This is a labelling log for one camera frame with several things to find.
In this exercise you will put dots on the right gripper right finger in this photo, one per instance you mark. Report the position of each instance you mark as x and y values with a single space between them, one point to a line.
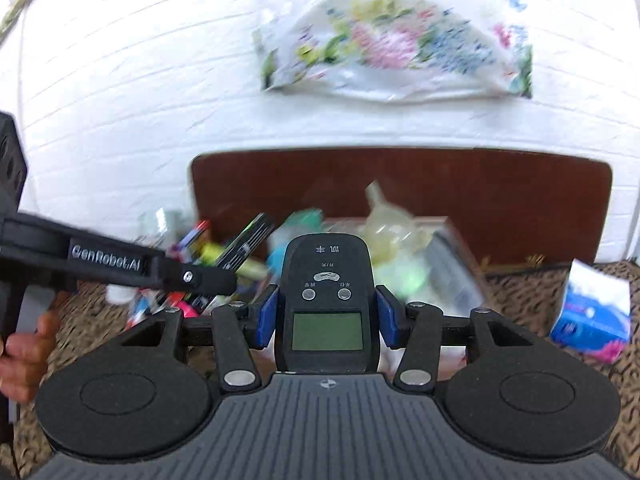
416 328

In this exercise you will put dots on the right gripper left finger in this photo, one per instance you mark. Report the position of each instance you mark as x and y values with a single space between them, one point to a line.
236 331

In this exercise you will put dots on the black digital device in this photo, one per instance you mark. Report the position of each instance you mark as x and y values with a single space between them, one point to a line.
327 317

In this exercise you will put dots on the clear plastic funnel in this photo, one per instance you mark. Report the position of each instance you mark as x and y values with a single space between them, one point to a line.
389 229

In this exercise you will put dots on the green label water bottle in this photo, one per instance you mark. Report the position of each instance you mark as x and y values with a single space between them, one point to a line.
302 222

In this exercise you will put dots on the person's left hand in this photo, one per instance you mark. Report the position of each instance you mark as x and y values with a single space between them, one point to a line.
24 361

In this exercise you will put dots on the tan storage box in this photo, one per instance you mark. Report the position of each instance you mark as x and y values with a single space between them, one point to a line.
439 273

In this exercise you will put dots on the dark brown wooden board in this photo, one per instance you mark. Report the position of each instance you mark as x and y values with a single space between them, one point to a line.
514 210

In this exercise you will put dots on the blue tissue pack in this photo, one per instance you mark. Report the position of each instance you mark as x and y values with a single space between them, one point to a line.
593 316

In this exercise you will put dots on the floral plastic bag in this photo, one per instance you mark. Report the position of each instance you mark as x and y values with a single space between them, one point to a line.
396 50

